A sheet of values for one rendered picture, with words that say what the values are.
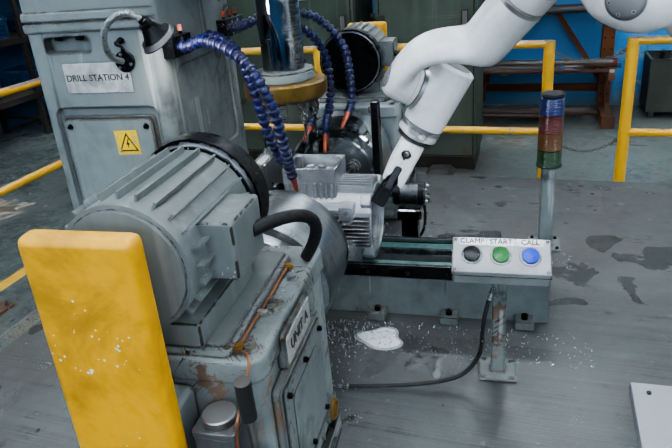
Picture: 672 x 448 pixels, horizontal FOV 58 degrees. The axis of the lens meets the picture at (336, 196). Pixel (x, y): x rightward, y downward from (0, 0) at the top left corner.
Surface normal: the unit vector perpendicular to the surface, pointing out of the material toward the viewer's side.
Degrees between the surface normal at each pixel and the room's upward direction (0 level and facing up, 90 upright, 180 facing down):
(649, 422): 3
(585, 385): 0
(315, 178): 90
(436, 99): 93
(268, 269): 0
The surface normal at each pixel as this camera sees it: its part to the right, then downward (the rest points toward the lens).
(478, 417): -0.07, -0.92
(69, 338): -0.22, 0.39
